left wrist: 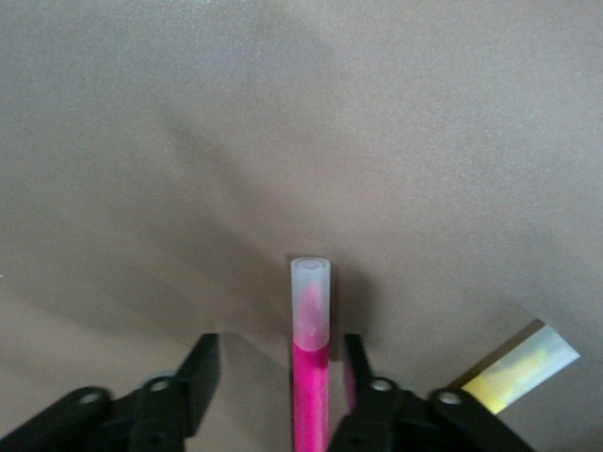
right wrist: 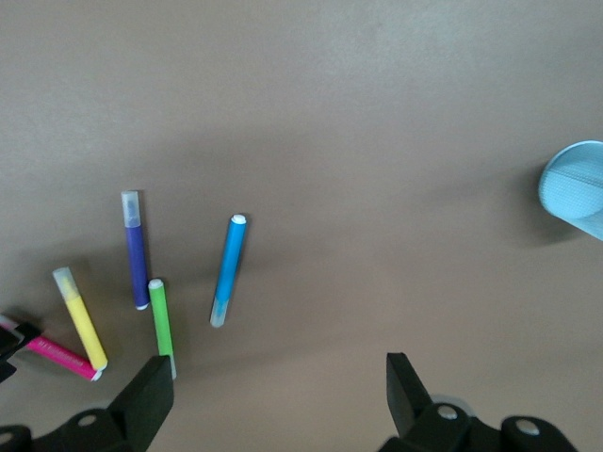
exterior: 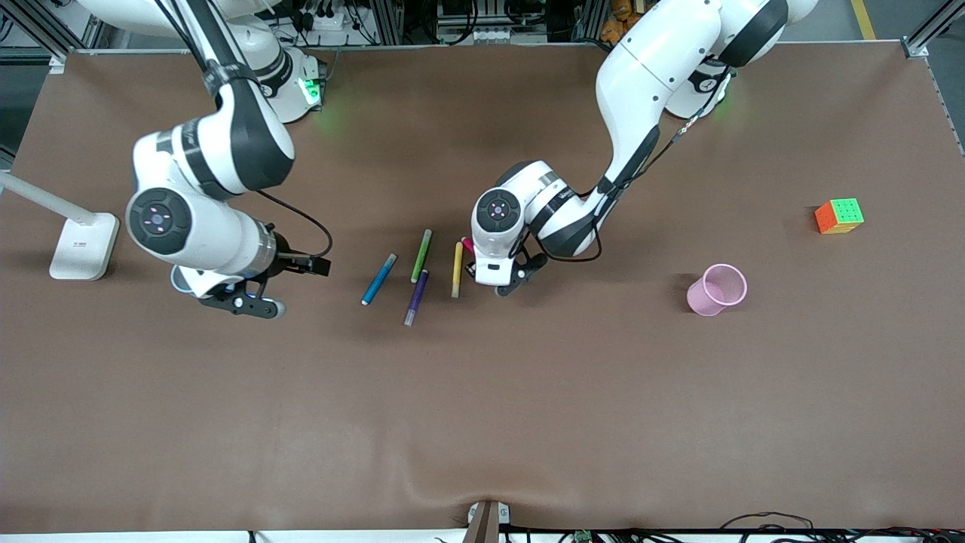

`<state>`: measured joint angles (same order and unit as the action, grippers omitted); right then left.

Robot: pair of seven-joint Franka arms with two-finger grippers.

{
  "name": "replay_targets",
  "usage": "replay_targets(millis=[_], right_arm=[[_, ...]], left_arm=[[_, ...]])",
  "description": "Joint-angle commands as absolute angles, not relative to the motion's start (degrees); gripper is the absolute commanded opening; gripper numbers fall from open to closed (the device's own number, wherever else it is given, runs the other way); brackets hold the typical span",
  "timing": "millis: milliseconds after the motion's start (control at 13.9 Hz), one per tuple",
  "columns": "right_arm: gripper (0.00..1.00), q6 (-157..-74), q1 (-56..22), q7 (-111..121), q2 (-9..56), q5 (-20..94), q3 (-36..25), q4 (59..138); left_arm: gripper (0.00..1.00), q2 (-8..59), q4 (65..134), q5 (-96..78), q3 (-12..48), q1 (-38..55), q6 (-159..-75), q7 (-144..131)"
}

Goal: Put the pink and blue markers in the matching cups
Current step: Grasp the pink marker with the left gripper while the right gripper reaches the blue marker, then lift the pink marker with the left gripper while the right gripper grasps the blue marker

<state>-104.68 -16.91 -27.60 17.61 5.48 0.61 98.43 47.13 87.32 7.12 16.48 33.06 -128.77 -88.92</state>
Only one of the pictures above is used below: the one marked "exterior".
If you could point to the light blue mesh cup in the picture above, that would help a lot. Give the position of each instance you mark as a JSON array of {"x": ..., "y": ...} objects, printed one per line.
[{"x": 173, "y": 279}]

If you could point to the aluminium corner frame rail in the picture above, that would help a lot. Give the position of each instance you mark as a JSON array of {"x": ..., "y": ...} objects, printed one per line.
[{"x": 935, "y": 26}]

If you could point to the orange snack bags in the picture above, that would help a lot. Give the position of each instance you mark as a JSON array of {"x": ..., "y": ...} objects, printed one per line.
[{"x": 614, "y": 30}]

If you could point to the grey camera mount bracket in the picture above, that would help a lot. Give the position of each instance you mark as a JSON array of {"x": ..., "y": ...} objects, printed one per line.
[{"x": 482, "y": 528}]

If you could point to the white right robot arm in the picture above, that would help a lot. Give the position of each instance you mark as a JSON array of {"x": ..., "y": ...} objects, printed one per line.
[{"x": 219, "y": 143}]

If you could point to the white terminal block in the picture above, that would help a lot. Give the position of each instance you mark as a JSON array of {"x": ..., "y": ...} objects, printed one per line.
[{"x": 490, "y": 35}]

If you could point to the colourful puzzle cube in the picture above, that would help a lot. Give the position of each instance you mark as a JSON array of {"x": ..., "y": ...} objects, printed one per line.
[{"x": 846, "y": 211}]

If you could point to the white desk lamp stand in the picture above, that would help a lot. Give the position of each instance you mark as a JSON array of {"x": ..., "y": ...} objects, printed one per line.
[{"x": 83, "y": 249}]

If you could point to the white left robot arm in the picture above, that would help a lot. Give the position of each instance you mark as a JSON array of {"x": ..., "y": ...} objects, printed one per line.
[{"x": 641, "y": 68}]

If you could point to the white power strip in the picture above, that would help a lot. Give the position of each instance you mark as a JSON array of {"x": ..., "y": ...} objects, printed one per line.
[{"x": 332, "y": 21}]

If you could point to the aluminium frame post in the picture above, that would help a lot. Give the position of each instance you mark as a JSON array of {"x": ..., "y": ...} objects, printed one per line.
[
  {"x": 592, "y": 19},
  {"x": 388, "y": 23}
]

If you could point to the green marker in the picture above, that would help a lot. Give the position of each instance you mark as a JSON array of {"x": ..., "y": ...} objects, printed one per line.
[{"x": 421, "y": 256}]

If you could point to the pink mesh cup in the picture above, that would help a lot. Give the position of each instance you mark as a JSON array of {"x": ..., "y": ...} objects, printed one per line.
[{"x": 701, "y": 302}]

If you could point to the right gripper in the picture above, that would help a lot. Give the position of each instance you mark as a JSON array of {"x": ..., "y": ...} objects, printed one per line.
[{"x": 286, "y": 259}]

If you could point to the blue marker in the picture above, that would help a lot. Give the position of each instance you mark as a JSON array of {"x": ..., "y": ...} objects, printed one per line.
[{"x": 378, "y": 279}]

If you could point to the yellow marker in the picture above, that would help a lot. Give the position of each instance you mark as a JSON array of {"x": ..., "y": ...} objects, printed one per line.
[{"x": 457, "y": 269}]

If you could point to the purple marker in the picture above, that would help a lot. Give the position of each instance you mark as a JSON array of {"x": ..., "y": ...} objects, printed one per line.
[{"x": 416, "y": 298}]

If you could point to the pink marker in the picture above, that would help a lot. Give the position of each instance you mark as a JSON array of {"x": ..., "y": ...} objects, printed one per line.
[{"x": 467, "y": 243}]

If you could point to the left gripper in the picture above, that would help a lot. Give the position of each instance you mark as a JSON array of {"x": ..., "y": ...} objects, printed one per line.
[{"x": 470, "y": 269}]

